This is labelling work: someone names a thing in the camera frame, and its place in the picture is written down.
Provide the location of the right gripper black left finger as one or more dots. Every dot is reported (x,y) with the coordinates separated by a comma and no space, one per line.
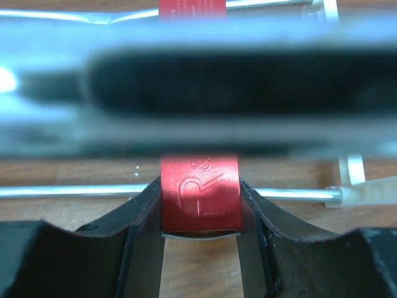
(117,255)

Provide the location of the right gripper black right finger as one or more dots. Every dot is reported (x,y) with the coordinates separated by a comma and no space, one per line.
(281,255)

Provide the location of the cream metal-rod shelf rack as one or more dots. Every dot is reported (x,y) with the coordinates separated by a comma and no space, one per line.
(194,79)

